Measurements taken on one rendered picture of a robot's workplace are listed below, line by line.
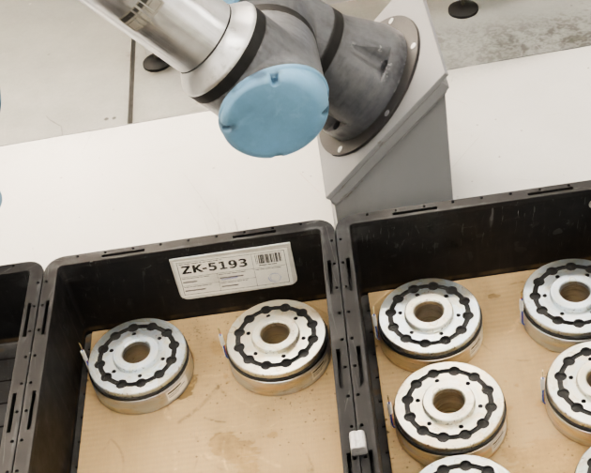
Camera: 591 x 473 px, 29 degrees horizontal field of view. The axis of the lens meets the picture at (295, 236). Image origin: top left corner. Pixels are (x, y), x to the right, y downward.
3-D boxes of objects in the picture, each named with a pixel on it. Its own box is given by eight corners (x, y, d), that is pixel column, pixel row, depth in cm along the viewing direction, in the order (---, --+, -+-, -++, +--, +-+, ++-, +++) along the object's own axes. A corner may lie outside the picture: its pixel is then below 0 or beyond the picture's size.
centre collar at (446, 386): (419, 387, 108) (418, 382, 108) (471, 380, 108) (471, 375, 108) (425, 428, 105) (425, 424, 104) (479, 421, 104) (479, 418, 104)
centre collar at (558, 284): (542, 283, 115) (542, 279, 115) (589, 272, 116) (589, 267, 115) (559, 318, 112) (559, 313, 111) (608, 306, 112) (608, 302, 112)
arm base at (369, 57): (321, 101, 151) (259, 67, 146) (392, 11, 145) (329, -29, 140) (343, 163, 139) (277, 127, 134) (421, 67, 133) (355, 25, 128)
